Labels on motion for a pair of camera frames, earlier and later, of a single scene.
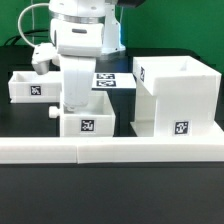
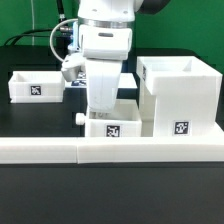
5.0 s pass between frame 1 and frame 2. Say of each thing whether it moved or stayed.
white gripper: moved
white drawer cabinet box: stayed
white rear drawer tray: stayed
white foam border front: stayed
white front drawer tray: moved
